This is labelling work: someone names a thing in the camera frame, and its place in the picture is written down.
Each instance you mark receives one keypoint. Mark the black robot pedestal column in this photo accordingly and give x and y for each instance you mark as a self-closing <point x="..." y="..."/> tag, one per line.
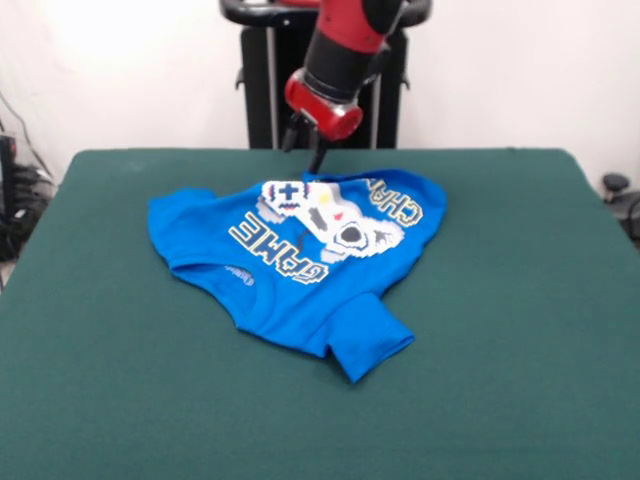
<point x="260" y="100"/>

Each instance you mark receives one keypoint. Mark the dark green table cloth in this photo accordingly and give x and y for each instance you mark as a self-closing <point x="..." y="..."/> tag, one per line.
<point x="500" y="350"/>

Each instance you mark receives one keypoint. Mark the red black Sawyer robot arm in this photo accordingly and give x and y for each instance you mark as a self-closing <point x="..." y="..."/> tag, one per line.
<point x="350" y="45"/>

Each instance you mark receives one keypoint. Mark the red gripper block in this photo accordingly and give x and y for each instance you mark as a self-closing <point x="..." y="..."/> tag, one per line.
<point x="320" y="107"/>

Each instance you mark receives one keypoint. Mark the blue printed t-shirt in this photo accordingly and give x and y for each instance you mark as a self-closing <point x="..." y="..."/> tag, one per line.
<point x="300" y="280"/>

